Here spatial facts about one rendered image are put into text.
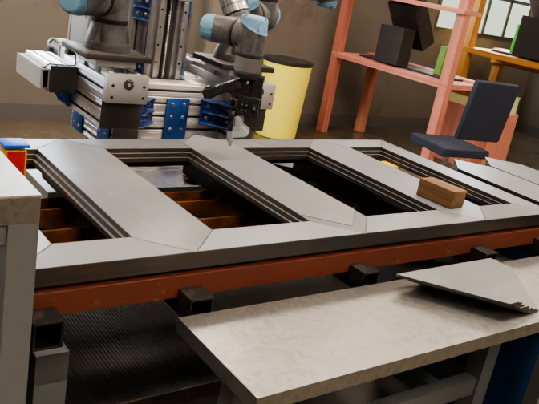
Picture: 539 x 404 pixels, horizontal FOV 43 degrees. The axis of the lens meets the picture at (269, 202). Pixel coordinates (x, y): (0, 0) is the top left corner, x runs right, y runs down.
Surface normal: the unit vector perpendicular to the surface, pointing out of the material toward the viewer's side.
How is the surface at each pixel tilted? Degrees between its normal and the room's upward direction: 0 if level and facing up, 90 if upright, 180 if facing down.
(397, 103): 90
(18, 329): 90
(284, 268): 90
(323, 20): 90
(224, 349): 0
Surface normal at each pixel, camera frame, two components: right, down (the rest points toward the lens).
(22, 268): 0.57, 0.36
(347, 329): 0.18, -0.93
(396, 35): -0.78, 0.07
